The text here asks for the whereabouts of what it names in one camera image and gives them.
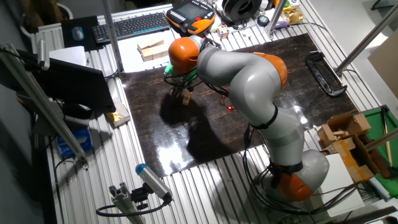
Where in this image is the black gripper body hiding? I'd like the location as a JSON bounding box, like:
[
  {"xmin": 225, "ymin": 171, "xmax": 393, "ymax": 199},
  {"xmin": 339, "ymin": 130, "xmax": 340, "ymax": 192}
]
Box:
[{"xmin": 174, "ymin": 77, "xmax": 194, "ymax": 91}]

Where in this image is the dark marble pattern mat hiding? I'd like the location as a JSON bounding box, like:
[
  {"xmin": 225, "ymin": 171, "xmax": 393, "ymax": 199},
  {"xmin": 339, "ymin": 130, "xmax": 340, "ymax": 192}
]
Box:
[{"xmin": 119, "ymin": 32, "xmax": 358, "ymax": 178}]

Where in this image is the box with gold foil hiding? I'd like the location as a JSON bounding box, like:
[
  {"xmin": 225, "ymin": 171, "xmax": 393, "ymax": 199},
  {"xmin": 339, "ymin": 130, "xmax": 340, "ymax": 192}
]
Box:
[{"xmin": 106, "ymin": 96, "xmax": 131, "ymax": 128}]

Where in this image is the white puzzle cube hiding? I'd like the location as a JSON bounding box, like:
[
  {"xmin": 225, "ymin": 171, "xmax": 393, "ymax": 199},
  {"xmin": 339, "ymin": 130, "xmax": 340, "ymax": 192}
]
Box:
[{"xmin": 217, "ymin": 24, "xmax": 230, "ymax": 40}]

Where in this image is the orange black teach pendant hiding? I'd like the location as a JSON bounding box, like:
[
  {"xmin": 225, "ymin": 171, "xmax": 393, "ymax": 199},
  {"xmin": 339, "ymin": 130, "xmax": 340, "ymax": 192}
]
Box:
[{"xmin": 165, "ymin": 0, "xmax": 217, "ymax": 35}]

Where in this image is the black computer keyboard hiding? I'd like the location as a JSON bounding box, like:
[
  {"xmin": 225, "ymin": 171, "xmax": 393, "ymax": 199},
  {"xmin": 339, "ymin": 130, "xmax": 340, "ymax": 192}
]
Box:
[{"xmin": 91, "ymin": 11, "xmax": 171, "ymax": 44}]

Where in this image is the silver metal pole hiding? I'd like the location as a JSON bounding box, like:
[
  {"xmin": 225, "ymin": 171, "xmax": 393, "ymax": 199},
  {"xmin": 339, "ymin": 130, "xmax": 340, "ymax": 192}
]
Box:
[
  {"xmin": 335, "ymin": 4, "xmax": 398, "ymax": 75},
  {"xmin": 266, "ymin": 0, "xmax": 287, "ymax": 32},
  {"xmin": 101, "ymin": 0, "xmax": 124, "ymax": 73},
  {"xmin": 364, "ymin": 128, "xmax": 398, "ymax": 152}
]

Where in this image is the black filament spool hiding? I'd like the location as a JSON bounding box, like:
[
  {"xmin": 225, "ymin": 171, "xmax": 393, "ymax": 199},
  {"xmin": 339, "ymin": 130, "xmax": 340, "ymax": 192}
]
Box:
[{"xmin": 222, "ymin": 0, "xmax": 264, "ymax": 22}]

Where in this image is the black laptop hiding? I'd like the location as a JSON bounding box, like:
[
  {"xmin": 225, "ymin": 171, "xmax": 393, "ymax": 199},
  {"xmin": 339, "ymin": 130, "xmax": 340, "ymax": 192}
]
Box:
[{"xmin": 0, "ymin": 49, "xmax": 116, "ymax": 113}]

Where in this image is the blue tissue pack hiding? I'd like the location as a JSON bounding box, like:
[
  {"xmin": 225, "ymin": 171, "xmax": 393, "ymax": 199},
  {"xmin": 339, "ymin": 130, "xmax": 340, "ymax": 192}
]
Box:
[{"xmin": 56, "ymin": 128, "xmax": 93, "ymax": 158}]

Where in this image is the grey computer mouse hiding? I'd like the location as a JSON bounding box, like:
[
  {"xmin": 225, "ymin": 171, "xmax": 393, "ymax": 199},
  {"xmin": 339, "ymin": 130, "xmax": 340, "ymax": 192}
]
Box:
[{"xmin": 72, "ymin": 26, "xmax": 85, "ymax": 42}]

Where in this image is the black mouse pad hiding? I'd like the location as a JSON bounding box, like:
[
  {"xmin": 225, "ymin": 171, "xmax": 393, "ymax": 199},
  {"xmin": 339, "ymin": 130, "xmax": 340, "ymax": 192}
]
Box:
[{"xmin": 60, "ymin": 15, "xmax": 104, "ymax": 53}]

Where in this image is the gold foil object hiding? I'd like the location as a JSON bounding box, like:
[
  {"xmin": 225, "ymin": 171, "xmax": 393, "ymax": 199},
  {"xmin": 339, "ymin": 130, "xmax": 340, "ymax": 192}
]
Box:
[{"xmin": 283, "ymin": 8, "xmax": 305, "ymax": 25}]

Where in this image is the slanted aluminium beam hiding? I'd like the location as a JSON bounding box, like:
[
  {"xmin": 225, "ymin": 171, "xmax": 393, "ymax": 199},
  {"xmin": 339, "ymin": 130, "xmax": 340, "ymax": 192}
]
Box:
[{"xmin": 0, "ymin": 43, "xmax": 90, "ymax": 169}]

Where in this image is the open cardboard box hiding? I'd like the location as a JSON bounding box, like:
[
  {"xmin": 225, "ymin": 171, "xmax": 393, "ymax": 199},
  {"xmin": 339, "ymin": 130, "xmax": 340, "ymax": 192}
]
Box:
[{"xmin": 317, "ymin": 108, "xmax": 381, "ymax": 184}]

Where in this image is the green mini billiard table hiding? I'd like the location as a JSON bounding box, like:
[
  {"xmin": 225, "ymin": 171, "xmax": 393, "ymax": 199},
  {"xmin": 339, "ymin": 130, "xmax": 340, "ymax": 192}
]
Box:
[{"xmin": 362, "ymin": 105, "xmax": 398, "ymax": 198}]

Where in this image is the brown cardboard sheet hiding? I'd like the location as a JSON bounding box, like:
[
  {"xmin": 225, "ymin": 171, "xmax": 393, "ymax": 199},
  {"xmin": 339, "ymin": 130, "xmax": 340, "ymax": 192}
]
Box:
[{"xmin": 368, "ymin": 29, "xmax": 398, "ymax": 100}]

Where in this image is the wooden cue stick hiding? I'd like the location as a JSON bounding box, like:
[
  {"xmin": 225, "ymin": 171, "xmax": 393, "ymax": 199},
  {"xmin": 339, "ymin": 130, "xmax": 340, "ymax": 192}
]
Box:
[{"xmin": 381, "ymin": 107, "xmax": 393, "ymax": 167}]

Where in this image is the green gripper mount plate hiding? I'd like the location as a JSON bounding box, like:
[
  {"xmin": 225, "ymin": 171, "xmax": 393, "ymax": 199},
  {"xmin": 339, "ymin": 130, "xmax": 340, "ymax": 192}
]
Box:
[{"xmin": 164, "ymin": 60, "xmax": 198, "ymax": 83}]

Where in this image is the silver camera with blue end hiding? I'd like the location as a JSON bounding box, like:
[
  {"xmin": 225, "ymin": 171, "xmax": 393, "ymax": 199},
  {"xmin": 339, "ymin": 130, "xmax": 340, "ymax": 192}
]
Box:
[{"xmin": 135, "ymin": 163, "xmax": 174, "ymax": 202}]

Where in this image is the black camera bracket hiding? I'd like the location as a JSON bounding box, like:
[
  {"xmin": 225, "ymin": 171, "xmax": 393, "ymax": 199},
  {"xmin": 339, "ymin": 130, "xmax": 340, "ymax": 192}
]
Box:
[{"xmin": 130, "ymin": 183, "xmax": 150, "ymax": 210}]

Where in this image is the aluminium profile camera post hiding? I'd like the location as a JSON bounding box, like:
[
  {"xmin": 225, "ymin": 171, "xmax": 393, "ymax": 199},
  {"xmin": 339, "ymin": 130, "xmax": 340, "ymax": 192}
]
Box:
[{"xmin": 108, "ymin": 182, "xmax": 147, "ymax": 224}]

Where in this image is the black camera cable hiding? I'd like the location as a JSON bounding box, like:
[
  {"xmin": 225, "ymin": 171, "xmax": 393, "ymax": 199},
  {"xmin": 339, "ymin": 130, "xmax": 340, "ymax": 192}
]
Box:
[{"xmin": 95, "ymin": 194, "xmax": 172, "ymax": 218}]

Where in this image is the silver camera on beam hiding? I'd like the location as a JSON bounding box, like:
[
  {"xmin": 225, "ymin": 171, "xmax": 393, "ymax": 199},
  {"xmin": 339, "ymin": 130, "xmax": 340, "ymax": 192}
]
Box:
[{"xmin": 37, "ymin": 39, "xmax": 51, "ymax": 71}]

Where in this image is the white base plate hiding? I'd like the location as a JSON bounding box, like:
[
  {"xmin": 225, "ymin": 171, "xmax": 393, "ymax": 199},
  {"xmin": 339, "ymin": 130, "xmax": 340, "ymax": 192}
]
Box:
[{"xmin": 317, "ymin": 154, "xmax": 365, "ymax": 218}]

